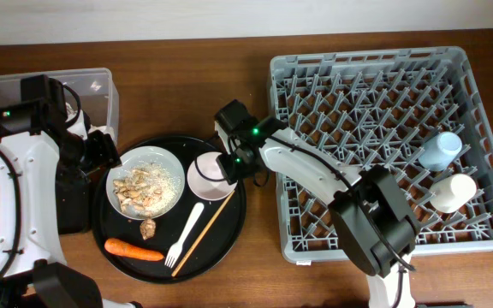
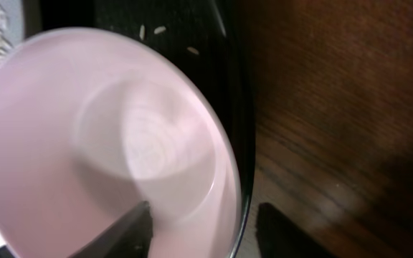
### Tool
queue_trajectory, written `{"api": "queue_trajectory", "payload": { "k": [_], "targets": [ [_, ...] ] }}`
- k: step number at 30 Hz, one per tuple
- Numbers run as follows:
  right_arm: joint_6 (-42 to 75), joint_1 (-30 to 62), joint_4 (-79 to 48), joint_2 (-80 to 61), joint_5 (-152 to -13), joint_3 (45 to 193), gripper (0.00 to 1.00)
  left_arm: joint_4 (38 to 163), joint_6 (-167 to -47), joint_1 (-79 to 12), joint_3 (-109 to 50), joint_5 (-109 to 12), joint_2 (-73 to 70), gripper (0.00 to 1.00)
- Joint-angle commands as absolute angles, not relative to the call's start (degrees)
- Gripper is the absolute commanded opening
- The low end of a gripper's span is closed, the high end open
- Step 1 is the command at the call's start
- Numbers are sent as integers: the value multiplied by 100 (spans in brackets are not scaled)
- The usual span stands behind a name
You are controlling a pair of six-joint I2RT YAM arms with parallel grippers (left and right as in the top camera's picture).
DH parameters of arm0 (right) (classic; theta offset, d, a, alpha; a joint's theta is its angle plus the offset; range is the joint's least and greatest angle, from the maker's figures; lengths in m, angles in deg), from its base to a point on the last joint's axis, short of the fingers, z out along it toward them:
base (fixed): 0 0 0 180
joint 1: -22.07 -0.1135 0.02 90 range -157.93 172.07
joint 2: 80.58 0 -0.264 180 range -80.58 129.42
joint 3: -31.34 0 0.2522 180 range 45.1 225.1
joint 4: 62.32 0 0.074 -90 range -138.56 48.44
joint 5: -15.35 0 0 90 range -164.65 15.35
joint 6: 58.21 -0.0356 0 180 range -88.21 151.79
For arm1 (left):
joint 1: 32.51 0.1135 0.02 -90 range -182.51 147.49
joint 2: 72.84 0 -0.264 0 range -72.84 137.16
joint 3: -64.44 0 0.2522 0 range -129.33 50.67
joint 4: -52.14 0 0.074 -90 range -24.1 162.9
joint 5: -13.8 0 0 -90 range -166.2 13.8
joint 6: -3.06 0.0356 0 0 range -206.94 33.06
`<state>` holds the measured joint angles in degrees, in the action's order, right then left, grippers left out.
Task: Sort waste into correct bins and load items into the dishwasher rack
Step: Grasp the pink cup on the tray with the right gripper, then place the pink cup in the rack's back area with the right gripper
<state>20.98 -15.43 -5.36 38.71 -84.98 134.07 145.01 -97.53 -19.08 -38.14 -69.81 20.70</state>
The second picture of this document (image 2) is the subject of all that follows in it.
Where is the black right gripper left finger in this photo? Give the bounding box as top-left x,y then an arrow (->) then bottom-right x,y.
71,201 -> 153,258

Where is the grey plate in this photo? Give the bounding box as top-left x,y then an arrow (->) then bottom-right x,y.
0,0 -> 25,46

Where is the round black serving tray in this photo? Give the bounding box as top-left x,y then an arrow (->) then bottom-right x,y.
0,0 -> 257,258

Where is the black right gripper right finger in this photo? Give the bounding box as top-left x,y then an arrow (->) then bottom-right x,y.
256,203 -> 331,258

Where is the pink bowl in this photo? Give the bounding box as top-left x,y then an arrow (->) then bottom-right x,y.
0,28 -> 241,257

